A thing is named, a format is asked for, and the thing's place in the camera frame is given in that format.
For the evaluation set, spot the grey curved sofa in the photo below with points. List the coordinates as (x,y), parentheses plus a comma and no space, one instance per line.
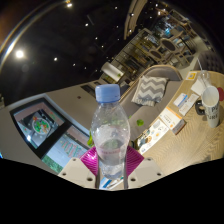
(173,90)

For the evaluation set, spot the clear plastic cup with straw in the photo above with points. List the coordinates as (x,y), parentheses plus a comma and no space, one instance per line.
(204,78)

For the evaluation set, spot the white card packs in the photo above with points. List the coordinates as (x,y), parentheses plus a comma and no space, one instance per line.
(186,103)

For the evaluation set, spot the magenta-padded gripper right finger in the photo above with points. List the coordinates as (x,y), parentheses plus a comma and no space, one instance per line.
(138,163)

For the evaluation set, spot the group of ceiling spotlights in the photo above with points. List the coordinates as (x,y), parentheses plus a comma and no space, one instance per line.
(20,53)

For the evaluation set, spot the white and orange book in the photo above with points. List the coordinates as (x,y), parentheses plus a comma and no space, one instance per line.
(171,120)

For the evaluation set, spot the clear plastic water bottle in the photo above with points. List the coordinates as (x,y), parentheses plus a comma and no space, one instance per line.
(110,133)

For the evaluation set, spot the white mug with black lettering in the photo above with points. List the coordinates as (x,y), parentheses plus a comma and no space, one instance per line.
(211,106)

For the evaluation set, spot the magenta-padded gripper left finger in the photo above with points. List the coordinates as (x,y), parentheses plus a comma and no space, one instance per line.
(85,163)

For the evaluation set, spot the green potted plant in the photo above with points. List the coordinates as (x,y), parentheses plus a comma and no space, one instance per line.
(140,122)

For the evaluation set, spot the group of dining chairs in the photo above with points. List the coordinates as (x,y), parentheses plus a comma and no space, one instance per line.
(168,45)

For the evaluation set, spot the grey chevron cushion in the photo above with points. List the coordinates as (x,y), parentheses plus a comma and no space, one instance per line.
(150,90)

